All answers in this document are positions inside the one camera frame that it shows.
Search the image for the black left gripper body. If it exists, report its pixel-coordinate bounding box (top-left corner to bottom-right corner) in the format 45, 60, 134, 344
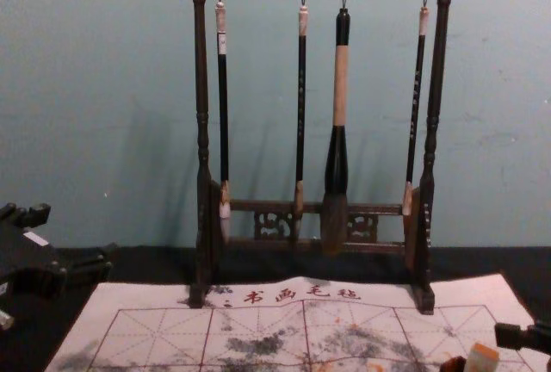
0, 215, 69, 304

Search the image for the orange and white seal stamp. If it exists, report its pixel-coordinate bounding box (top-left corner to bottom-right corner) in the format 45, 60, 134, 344
466, 342, 501, 372

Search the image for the white felt mat, red grid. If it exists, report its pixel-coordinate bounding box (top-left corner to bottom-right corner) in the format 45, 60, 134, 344
44, 274, 550, 372

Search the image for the large black and beige brush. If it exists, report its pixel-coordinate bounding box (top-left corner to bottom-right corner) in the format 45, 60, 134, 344
319, 0, 352, 257

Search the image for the thin black calligraphy brush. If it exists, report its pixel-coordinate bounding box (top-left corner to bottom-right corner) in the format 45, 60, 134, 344
293, 0, 310, 240
401, 0, 432, 218

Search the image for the dark red ink paste dish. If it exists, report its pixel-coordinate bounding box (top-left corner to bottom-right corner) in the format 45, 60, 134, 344
442, 356, 470, 372

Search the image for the thin brush with white label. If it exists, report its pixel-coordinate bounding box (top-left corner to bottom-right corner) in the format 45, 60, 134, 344
214, 0, 232, 245

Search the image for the black table cloth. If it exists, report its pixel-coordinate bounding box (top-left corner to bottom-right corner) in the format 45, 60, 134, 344
0, 242, 551, 372

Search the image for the dark carved wooden brush rack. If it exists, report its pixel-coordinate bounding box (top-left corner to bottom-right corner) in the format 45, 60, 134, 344
151, 0, 503, 316

